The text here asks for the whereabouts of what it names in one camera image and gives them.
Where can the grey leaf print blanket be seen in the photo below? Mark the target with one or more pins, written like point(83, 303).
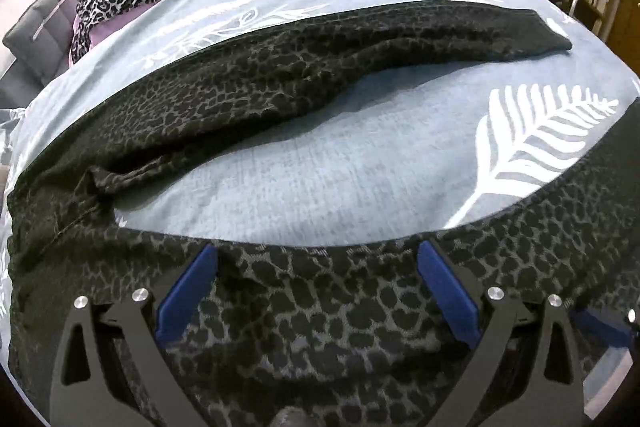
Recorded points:
point(350, 157)

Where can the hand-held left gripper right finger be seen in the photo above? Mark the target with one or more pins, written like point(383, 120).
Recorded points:
point(447, 292)

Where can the wooden door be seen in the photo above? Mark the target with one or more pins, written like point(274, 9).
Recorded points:
point(625, 17)

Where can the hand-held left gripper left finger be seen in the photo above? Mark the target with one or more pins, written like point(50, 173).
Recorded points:
point(187, 292)

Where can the grey padded headboard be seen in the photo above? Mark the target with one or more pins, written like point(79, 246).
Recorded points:
point(40, 32)

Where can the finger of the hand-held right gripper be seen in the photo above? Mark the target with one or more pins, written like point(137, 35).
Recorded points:
point(600, 324)

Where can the dark leopard print pants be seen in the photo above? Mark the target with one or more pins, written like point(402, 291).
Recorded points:
point(300, 72)

